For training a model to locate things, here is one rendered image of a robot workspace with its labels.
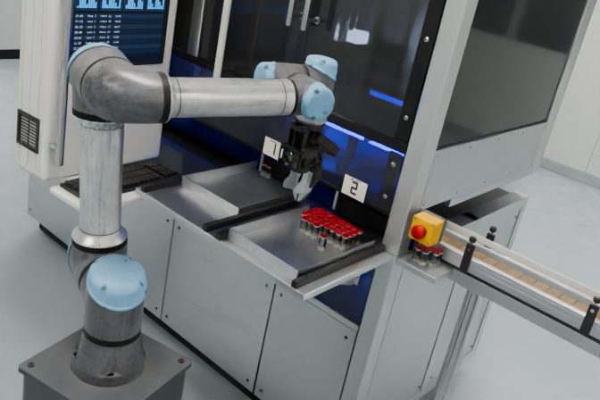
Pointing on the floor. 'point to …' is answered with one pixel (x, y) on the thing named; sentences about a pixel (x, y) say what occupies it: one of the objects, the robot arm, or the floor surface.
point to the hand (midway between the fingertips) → (300, 195)
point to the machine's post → (418, 162)
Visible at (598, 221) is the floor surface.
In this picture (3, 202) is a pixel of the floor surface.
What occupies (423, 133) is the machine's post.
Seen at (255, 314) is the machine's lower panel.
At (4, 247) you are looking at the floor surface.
